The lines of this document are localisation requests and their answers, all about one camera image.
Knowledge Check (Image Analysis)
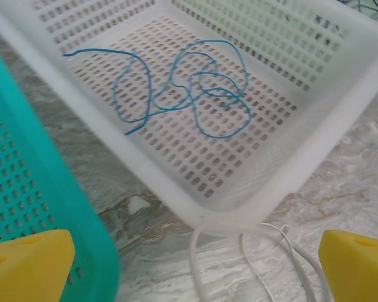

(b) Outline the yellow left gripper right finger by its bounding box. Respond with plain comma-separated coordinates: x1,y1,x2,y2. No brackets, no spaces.
318,229,378,302

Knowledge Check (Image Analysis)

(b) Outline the teal perforated plastic basket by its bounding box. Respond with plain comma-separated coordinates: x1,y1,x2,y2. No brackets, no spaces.
0,31,122,302

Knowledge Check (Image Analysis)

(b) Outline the white cable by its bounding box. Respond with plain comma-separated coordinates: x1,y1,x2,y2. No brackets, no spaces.
188,221,333,302

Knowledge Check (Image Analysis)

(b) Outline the blue cable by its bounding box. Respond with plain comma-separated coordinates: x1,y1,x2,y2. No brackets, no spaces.
151,38,249,111
188,71,253,139
62,47,154,136

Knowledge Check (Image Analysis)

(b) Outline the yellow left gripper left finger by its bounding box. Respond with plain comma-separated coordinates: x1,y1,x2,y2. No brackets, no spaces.
0,228,77,302

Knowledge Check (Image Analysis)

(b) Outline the white perforated plastic basket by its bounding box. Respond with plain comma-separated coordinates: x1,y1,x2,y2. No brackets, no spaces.
0,0,378,238

